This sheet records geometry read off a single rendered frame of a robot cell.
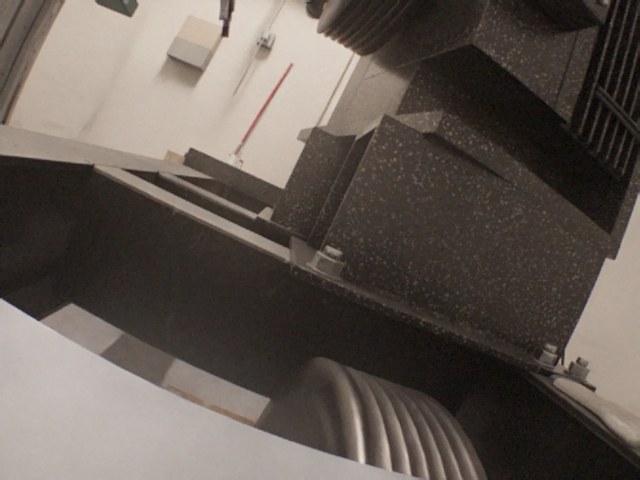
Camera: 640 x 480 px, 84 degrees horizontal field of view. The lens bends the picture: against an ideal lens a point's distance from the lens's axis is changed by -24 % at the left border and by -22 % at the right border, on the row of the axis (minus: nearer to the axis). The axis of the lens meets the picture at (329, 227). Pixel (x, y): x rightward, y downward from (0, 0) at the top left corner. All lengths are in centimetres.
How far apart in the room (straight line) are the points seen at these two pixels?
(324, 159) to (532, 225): 43
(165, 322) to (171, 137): 224
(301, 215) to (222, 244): 31
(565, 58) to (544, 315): 37
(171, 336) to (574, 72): 69
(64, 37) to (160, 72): 83
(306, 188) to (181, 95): 204
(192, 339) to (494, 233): 43
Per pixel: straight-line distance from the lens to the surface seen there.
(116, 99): 296
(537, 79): 63
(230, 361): 62
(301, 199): 85
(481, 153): 55
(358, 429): 28
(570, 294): 67
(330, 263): 48
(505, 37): 60
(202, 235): 58
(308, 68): 278
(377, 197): 53
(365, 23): 79
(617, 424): 47
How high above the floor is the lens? 74
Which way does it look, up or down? 2 degrees down
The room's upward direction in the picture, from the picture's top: 25 degrees clockwise
